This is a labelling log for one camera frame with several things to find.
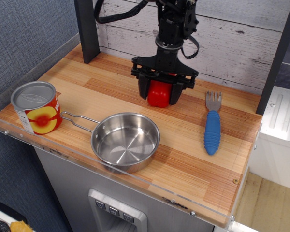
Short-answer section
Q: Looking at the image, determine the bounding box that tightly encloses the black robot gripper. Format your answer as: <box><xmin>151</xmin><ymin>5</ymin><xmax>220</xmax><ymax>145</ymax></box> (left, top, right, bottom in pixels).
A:
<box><xmin>131</xmin><ymin>47</ymin><xmax>198</xmax><ymax>105</ymax></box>

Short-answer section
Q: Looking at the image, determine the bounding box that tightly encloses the red toy bell pepper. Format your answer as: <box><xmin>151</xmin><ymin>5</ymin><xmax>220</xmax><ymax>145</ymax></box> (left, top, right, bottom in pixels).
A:
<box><xmin>147</xmin><ymin>79</ymin><xmax>172</xmax><ymax>108</ymax></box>

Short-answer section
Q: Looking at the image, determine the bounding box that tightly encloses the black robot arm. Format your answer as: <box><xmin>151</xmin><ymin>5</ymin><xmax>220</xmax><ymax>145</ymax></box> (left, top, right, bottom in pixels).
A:
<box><xmin>131</xmin><ymin>0</ymin><xmax>199</xmax><ymax>108</ymax></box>

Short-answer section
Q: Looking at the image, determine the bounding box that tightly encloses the small stainless steel pan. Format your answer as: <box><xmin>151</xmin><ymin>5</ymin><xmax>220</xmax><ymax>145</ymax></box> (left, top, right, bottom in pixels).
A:
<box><xmin>60</xmin><ymin>111</ymin><xmax>160</xmax><ymax>173</ymax></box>

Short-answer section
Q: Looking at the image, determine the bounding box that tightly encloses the orange toy food can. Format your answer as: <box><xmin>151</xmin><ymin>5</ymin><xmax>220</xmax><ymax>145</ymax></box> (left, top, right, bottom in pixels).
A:
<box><xmin>11</xmin><ymin>81</ymin><xmax>62</xmax><ymax>135</ymax></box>

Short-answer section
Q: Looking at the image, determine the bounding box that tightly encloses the grey toy fridge cabinet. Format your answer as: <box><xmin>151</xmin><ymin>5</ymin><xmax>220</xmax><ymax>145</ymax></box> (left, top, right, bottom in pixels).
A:
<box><xmin>33</xmin><ymin>147</ymin><xmax>215</xmax><ymax>232</ymax></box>

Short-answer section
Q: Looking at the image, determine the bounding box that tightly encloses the white toy sink counter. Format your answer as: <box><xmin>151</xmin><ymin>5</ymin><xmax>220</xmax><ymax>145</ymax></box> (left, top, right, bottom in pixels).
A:
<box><xmin>249</xmin><ymin>87</ymin><xmax>290</xmax><ymax>188</ymax></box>

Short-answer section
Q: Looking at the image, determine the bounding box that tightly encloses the silver dispenser button panel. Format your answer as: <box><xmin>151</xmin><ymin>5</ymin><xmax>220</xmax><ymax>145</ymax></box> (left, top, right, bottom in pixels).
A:
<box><xmin>88</xmin><ymin>189</ymin><xmax>148</xmax><ymax>232</ymax></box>

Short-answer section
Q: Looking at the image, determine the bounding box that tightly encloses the yellow object at corner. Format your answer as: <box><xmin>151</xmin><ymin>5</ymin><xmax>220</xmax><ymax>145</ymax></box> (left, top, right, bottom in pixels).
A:
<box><xmin>10</xmin><ymin>221</ymin><xmax>34</xmax><ymax>232</ymax></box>

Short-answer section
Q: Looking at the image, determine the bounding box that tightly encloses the blue handled toy fork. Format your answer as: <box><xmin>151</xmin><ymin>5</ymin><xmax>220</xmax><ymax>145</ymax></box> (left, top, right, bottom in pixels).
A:
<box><xmin>203</xmin><ymin>91</ymin><xmax>222</xmax><ymax>155</ymax></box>

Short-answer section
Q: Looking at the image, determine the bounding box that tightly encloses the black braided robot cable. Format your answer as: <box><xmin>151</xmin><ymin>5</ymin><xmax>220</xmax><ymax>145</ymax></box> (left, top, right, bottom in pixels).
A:
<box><xmin>93</xmin><ymin>0</ymin><xmax>158</xmax><ymax>25</ymax></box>

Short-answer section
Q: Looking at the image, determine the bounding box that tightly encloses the dark grey left post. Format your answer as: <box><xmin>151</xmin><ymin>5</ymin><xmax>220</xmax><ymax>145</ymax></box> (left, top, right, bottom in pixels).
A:
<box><xmin>74</xmin><ymin>0</ymin><xmax>100</xmax><ymax>64</ymax></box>

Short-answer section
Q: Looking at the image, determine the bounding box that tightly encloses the dark grey post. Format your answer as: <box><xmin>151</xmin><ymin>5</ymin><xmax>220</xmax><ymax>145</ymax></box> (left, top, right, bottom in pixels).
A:
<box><xmin>74</xmin><ymin>0</ymin><xmax>100</xmax><ymax>64</ymax></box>
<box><xmin>256</xmin><ymin>11</ymin><xmax>290</xmax><ymax>115</ymax></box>

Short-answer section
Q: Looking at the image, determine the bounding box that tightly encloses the dark grey right post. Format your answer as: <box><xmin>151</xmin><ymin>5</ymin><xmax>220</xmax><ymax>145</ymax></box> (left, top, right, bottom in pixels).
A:
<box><xmin>256</xmin><ymin>11</ymin><xmax>290</xmax><ymax>115</ymax></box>

